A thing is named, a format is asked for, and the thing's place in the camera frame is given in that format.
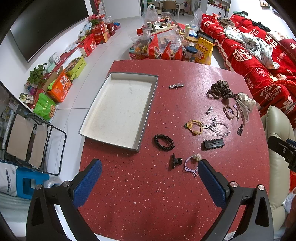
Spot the leopard print scrunchie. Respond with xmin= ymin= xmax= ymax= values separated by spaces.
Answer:
xmin=211 ymin=80 xmax=236 ymax=99

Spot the white jewelry tray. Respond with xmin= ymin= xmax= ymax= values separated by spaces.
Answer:
xmin=79 ymin=72 xmax=159 ymax=152

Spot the black claw hair clip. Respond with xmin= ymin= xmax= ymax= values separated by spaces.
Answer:
xmin=171 ymin=154 xmax=183 ymax=169

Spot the clear crystal bead bracelet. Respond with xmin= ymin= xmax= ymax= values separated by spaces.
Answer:
xmin=203 ymin=117 xmax=231 ymax=138

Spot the black folding cart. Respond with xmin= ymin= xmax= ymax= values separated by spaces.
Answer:
xmin=1 ymin=112 xmax=67 ymax=176

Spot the black spiral hair tie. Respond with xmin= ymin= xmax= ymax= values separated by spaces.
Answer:
xmin=153 ymin=133 xmax=176 ymax=152

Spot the orange gift box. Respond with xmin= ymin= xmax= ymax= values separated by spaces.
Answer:
xmin=47 ymin=70 xmax=72 ymax=103

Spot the green snack bag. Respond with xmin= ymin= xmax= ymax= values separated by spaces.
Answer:
xmin=34 ymin=93 xmax=56 ymax=121

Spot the silver rhinestone barrette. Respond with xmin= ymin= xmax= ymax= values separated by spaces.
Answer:
xmin=168 ymin=83 xmax=184 ymax=89

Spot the small silver charm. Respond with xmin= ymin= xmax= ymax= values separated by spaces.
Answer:
xmin=206 ymin=106 xmax=213 ymax=115

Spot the black rectangular hair clip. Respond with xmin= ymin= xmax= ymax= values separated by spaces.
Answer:
xmin=203 ymin=138 xmax=225 ymax=150

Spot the yellow sunflower cord bracelet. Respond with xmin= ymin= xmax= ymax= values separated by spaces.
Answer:
xmin=184 ymin=119 xmax=204 ymax=136

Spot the yellow snack bag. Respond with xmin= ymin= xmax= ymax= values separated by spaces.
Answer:
xmin=195 ymin=38 xmax=214 ymax=65

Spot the beige leather chair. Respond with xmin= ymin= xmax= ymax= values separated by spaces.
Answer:
xmin=261 ymin=106 xmax=295 ymax=233

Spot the brown spiral hair tie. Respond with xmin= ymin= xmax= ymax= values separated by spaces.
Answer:
xmin=206 ymin=89 xmax=221 ymax=100

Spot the green yellow gift box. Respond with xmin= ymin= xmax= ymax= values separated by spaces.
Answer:
xmin=65 ymin=56 xmax=86 ymax=80

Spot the purple hair tie with flower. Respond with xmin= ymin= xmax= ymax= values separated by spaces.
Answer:
xmin=183 ymin=153 xmax=203 ymax=178

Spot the red gift box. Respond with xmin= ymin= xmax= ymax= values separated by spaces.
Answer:
xmin=79 ymin=34 xmax=96 ymax=57

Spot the blue plastic stool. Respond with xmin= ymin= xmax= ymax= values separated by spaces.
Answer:
xmin=16 ymin=167 xmax=49 ymax=200

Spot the grey white clothes pile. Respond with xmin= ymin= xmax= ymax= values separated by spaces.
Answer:
xmin=224 ymin=26 xmax=280 ymax=70

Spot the potted green plant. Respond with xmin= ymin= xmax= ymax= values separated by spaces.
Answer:
xmin=27 ymin=63 xmax=47 ymax=84

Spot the black wall television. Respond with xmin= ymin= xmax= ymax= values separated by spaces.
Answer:
xmin=11 ymin=0 xmax=88 ymax=62

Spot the white polka dot bow clip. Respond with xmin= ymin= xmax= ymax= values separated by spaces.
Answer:
xmin=234 ymin=92 xmax=256 ymax=126

